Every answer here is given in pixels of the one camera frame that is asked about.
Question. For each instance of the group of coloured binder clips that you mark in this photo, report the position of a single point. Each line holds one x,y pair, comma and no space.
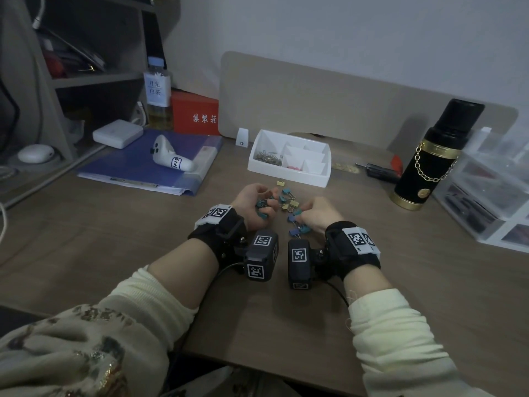
289,204

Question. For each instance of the blue document folder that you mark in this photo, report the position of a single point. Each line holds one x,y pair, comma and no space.
132,165

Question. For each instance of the tea bottle with blue cap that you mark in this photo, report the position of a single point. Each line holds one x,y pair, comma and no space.
159,95

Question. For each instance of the white handheld controller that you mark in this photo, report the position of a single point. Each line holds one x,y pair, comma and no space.
165,152

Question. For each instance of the orange ribbed box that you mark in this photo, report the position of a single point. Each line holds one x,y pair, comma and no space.
194,113

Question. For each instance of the person's right hand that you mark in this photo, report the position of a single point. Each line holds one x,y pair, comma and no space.
320,214

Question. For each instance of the grey shelf unit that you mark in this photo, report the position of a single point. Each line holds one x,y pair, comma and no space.
103,78

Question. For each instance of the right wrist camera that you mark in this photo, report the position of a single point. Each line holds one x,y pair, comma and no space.
301,264

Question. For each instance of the small white stand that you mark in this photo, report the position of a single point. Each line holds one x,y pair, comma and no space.
242,137

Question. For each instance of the clear plastic case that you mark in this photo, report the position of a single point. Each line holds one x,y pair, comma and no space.
487,190

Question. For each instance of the person's right forearm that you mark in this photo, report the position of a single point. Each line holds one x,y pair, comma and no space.
396,339

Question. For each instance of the small red object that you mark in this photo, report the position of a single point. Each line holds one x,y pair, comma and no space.
396,164

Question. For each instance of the person's left forearm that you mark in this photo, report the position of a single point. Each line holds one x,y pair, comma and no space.
115,326

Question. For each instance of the person's left hand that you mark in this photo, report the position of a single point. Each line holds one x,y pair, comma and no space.
248,202

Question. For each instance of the small heap of paper clips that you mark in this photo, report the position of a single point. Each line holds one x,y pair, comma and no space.
268,157

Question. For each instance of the black screwdriver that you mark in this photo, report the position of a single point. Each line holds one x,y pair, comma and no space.
382,172

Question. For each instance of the white computer mouse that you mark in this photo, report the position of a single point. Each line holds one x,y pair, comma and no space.
36,153

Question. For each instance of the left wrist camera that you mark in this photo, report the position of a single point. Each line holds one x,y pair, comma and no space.
260,256

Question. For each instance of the clear plastic bag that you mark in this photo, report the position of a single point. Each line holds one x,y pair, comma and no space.
76,128

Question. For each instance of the red pouch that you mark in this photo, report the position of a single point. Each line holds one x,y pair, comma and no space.
53,65

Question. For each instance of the white flat adapter box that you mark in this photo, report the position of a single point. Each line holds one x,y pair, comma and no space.
117,133

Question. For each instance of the beige desk divider panel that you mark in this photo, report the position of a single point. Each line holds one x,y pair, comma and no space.
351,95

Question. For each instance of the white compartment organizer tray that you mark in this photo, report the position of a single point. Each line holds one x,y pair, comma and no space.
264,167

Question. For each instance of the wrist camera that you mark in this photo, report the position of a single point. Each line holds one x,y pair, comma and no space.
301,264
260,256

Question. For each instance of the flat gold strip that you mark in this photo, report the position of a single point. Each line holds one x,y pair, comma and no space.
345,167

